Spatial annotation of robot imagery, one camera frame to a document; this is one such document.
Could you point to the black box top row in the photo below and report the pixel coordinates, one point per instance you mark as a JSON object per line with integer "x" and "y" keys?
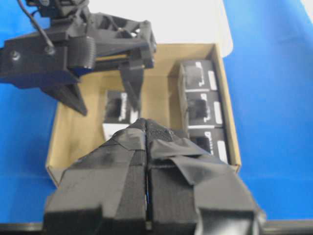
{"x": 193, "y": 76}

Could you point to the black box row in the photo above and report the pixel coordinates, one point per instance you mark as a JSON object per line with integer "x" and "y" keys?
{"x": 193, "y": 76}
{"x": 212, "y": 140}
{"x": 201, "y": 109}

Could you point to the black small product box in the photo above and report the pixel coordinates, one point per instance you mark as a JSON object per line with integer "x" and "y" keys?
{"x": 118, "y": 113}

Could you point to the black box middle row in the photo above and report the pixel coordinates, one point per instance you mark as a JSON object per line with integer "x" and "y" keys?
{"x": 201, "y": 109}

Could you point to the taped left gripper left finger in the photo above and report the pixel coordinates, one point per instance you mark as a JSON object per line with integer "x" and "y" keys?
{"x": 103, "y": 192}

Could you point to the black box bottom row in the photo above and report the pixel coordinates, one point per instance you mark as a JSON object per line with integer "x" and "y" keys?
{"x": 212, "y": 140}

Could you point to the open cardboard box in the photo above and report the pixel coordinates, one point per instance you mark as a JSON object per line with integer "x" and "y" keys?
{"x": 75, "y": 135}

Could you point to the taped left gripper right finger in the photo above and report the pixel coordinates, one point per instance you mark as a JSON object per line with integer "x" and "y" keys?
{"x": 195, "y": 193}

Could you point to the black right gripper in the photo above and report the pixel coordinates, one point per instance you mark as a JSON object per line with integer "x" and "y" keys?
{"x": 78, "y": 41}

